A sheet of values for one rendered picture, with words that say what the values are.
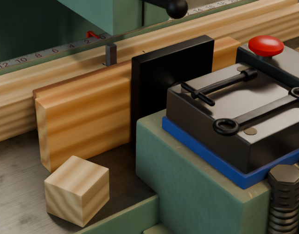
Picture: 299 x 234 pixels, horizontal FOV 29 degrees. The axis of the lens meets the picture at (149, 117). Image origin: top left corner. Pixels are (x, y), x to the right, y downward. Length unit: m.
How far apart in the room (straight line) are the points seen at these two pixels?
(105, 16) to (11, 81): 0.12
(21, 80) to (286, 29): 0.37
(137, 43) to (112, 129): 0.14
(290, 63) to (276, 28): 0.28
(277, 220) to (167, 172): 0.10
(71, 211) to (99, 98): 0.11
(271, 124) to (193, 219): 0.11
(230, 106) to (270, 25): 0.33
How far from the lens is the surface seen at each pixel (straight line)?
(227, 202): 0.44
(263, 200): 0.44
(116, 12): 0.55
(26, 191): 0.53
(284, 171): 0.44
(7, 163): 0.56
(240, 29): 0.73
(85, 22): 0.82
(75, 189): 0.47
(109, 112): 0.55
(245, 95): 0.47
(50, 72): 0.61
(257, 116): 0.44
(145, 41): 0.67
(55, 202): 0.49
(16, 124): 0.59
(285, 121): 0.45
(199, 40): 0.57
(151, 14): 0.57
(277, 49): 0.50
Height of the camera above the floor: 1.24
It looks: 33 degrees down
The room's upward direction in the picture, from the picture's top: 2 degrees clockwise
